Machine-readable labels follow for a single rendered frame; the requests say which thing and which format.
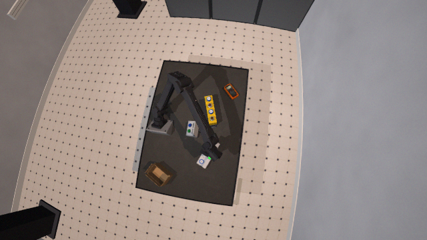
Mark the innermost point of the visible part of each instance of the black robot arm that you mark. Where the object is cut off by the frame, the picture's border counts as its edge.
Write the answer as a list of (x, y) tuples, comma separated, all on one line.
[(178, 81)]

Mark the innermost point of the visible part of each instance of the small open brown cardboard box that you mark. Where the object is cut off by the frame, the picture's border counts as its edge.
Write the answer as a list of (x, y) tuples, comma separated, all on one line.
[(158, 174)]

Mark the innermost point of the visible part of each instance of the white key housing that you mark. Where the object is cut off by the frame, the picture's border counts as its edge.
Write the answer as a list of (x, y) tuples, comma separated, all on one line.
[(192, 129)]

